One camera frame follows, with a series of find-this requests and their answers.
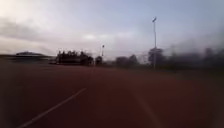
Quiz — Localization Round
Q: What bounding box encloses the low building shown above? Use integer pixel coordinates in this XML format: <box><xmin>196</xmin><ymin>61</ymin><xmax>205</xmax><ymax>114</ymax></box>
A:
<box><xmin>0</xmin><ymin>51</ymin><xmax>56</xmax><ymax>64</ymax></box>

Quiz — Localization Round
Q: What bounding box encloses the dark stand structure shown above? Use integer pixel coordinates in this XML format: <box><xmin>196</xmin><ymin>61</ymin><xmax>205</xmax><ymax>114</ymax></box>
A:
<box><xmin>55</xmin><ymin>49</ymin><xmax>95</xmax><ymax>66</ymax></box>

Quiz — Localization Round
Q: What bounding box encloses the tall floodlight pole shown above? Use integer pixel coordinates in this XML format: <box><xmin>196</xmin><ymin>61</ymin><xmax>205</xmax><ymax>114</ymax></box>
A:
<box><xmin>151</xmin><ymin>16</ymin><xmax>158</xmax><ymax>70</ymax></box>

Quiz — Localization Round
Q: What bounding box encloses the row of dark trees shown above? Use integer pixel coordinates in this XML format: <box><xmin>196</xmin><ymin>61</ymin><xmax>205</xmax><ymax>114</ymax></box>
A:
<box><xmin>113</xmin><ymin>46</ymin><xmax>224</xmax><ymax>72</ymax></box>

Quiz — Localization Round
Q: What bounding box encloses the short floodlight pole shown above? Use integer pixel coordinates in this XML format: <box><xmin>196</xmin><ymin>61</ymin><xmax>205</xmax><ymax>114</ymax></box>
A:
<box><xmin>100</xmin><ymin>44</ymin><xmax>106</xmax><ymax>58</ymax></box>

